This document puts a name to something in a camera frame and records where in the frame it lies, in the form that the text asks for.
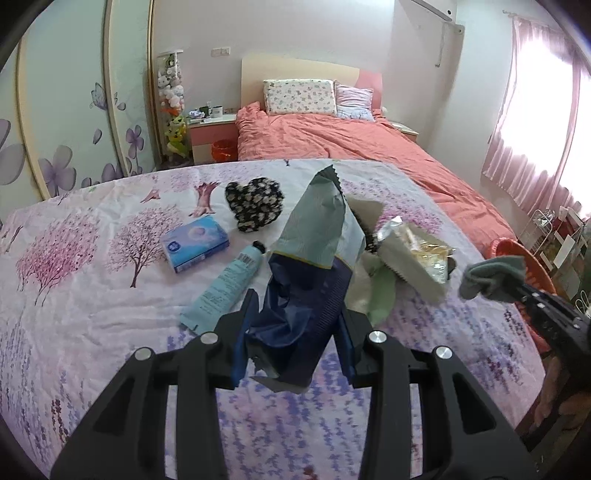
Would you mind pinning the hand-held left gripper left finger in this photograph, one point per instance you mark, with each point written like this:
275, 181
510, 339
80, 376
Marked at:
239, 350

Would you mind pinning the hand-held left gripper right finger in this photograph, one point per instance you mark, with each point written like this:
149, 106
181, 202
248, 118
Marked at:
345, 341

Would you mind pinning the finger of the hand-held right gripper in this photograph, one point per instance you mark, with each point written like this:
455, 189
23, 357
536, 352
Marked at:
517, 290

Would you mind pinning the grey-green sock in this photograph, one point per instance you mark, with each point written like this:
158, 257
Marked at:
491, 277

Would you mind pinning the orange plastic basket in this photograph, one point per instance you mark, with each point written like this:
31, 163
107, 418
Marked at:
538, 270

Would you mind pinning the navy and grey snack bag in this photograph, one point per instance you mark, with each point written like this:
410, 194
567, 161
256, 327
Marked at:
304, 304

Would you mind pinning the light blue cream tube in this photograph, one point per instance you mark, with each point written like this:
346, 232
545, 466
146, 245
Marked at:
224, 290

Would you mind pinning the light green cloth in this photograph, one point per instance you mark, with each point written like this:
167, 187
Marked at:
381, 290

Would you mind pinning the blue tissue pack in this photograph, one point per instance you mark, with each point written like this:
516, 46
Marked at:
196, 242

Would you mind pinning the black floral cloth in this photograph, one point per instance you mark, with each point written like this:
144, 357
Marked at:
254, 203

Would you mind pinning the tree print blanket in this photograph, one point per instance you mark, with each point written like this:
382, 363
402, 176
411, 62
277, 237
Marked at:
92, 300

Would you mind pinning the pink curtain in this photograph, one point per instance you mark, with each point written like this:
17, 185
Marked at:
531, 115

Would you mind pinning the beige bedside table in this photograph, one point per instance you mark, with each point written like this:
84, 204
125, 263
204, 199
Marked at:
406, 131

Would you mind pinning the salmon duvet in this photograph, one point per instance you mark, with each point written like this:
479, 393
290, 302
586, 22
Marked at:
369, 143

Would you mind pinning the small orange bin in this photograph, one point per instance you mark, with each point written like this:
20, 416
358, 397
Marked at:
225, 150

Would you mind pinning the pink and white nightstand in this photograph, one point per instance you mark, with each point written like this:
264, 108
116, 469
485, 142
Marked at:
205, 138

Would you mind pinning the pink striped pillow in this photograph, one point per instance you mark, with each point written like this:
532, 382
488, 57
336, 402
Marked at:
353, 99

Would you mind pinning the floral print pillow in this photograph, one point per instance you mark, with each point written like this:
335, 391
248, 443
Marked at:
300, 96

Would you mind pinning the clear tube of plush toys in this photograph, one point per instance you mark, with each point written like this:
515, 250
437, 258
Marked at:
173, 106

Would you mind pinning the beige and pink headboard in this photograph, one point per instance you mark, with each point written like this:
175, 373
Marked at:
295, 67

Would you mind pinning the flower print wardrobe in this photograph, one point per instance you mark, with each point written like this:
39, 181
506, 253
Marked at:
69, 115

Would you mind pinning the white air conditioner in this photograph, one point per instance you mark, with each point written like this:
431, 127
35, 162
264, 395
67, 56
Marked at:
434, 7

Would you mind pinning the white pipe duct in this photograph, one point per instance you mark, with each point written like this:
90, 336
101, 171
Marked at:
447, 41

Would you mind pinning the wall socket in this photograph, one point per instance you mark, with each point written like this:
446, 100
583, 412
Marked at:
220, 51

